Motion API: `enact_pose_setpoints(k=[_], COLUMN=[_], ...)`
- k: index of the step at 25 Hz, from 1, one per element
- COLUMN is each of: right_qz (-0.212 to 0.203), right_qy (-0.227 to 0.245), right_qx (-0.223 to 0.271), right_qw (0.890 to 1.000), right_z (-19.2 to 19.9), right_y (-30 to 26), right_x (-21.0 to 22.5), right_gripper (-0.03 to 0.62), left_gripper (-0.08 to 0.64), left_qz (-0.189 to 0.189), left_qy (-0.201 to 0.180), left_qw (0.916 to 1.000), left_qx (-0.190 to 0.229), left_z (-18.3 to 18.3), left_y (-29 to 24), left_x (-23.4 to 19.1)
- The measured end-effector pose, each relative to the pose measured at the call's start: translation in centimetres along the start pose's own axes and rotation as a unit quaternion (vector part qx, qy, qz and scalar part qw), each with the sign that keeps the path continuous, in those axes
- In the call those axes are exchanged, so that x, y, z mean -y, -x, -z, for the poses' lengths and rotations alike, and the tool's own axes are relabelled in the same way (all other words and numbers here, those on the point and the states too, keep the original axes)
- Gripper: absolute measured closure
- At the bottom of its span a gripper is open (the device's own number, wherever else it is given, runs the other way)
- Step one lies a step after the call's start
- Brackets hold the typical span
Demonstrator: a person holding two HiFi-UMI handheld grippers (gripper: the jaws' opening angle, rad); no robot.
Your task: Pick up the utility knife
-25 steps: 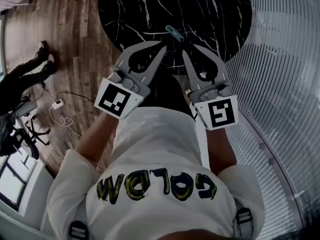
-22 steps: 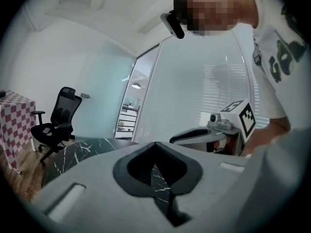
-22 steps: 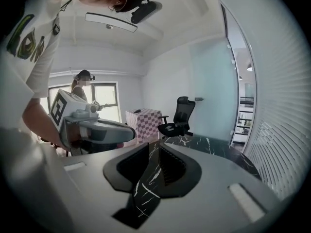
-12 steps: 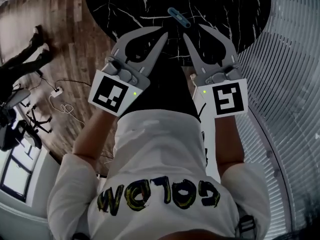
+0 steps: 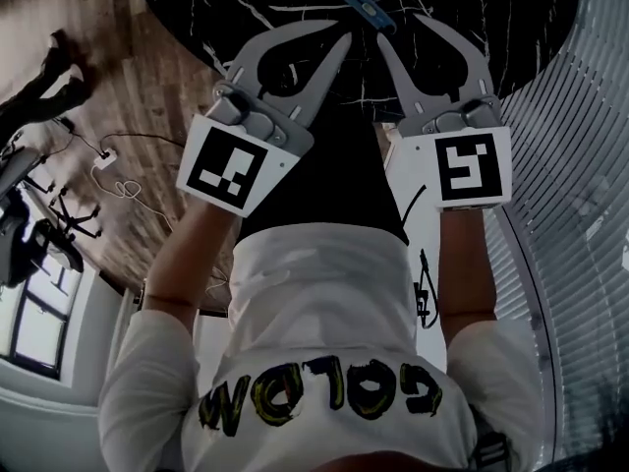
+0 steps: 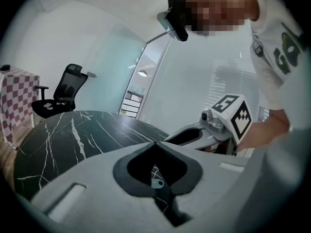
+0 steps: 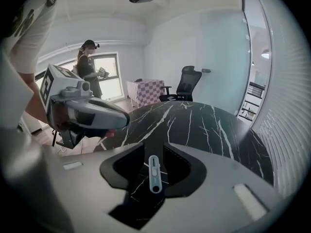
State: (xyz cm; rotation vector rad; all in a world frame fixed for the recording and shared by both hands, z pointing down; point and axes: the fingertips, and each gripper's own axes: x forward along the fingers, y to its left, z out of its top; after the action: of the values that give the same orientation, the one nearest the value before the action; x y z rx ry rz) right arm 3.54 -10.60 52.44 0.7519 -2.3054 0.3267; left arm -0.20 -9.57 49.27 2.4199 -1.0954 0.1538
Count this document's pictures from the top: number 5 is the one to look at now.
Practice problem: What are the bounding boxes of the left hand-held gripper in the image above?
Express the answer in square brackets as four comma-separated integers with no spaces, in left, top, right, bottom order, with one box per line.
[175,20,352,218]

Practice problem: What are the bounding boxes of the person in white shirt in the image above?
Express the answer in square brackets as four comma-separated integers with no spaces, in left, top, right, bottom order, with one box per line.
[97,223,546,472]

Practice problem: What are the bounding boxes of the white floor cable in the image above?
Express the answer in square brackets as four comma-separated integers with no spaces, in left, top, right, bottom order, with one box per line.
[91,164,174,230]

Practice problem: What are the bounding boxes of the person's black trousers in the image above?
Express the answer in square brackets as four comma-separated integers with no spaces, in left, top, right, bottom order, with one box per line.
[235,113,412,248]

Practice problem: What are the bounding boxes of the black floor cable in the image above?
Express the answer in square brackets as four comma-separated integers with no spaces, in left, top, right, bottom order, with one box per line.
[73,132,191,161]

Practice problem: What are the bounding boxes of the black strap buckle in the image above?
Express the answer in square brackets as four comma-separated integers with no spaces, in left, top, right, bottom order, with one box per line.
[471,430,513,472]

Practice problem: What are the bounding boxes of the white power strip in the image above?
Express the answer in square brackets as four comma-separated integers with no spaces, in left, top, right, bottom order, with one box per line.
[91,147,118,170]

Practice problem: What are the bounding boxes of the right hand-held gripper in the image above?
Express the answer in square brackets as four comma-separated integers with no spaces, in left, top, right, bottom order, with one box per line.
[376,15,513,210]

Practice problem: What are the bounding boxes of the black office chair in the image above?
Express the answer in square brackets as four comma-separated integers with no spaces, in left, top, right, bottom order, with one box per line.
[0,184,104,289]

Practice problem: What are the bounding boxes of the dark framed window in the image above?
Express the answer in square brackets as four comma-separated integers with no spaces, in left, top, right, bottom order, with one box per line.
[0,263,85,383]

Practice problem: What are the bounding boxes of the person's left forearm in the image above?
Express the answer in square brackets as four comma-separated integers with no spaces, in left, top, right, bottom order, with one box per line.
[141,198,243,317]

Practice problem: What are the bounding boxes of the person's right forearm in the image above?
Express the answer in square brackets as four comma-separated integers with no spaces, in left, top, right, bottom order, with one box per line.
[435,206,498,348]

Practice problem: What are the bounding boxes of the white window blinds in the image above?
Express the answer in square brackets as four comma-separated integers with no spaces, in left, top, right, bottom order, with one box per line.
[484,0,629,461]

